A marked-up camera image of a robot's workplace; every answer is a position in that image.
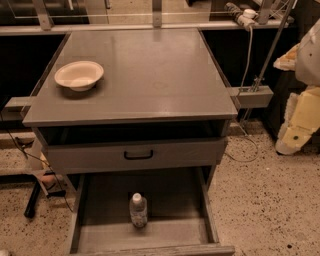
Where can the metal railing frame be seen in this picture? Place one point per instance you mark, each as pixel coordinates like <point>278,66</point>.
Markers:
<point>20,17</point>

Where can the grey drawer cabinet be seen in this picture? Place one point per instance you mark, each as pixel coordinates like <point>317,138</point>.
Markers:
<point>157,85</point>

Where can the black drawer handle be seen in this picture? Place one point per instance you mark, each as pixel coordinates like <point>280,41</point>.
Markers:
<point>132,156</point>

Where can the white power strip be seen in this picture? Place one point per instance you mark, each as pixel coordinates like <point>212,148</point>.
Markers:
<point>244,18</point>

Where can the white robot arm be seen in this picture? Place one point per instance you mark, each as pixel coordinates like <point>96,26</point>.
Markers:
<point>307,69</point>

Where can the diagonal metal rod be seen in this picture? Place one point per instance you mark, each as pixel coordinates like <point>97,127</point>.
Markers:
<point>271,46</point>

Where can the black clamp tool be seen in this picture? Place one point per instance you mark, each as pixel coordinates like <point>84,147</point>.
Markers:
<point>45,184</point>

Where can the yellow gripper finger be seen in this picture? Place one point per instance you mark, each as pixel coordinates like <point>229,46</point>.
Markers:
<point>301,121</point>
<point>287,62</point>

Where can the grey metal bracket block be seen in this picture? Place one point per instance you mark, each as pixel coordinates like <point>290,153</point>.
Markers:
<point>248,99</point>

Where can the white paper bowl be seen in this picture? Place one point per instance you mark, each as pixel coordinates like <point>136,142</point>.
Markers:
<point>79,76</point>

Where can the grey open middle drawer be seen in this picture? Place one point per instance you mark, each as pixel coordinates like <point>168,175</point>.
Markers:
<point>162,212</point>

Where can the clear plastic bottle white cap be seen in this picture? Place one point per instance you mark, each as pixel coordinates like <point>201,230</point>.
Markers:
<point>138,210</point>

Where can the grey closed top drawer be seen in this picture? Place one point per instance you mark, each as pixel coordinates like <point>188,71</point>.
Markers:
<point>108,157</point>

